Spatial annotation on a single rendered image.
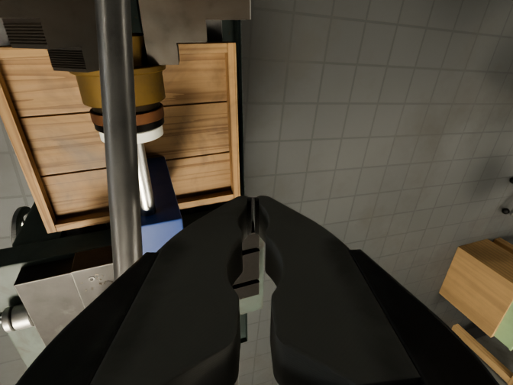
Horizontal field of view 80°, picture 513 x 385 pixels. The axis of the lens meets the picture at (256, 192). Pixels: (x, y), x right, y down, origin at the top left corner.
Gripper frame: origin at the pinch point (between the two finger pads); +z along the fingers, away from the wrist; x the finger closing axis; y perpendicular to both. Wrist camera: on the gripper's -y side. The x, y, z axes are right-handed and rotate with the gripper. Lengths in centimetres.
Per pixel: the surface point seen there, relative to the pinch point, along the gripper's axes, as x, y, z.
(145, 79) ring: -10.3, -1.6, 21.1
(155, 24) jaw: -9.0, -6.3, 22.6
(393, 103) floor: 85, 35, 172
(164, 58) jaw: -8.6, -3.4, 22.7
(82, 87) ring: -16.2, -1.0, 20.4
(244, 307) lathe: -2, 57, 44
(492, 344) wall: 283, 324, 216
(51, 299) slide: -35, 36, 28
